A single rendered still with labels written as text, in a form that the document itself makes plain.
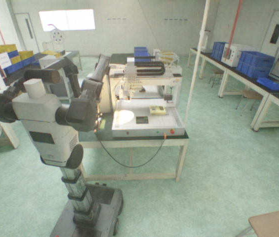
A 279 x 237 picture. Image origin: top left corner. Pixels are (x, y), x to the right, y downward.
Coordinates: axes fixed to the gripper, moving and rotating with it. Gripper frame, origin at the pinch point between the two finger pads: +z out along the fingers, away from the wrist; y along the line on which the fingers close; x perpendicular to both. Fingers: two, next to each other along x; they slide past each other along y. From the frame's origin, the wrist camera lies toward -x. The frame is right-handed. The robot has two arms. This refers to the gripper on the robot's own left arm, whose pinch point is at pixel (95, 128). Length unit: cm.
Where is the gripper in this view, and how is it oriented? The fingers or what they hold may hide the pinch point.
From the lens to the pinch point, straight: 151.7
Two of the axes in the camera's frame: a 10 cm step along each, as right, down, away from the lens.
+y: -10.0, 0.4, -0.6
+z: -0.4, 4.4, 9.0
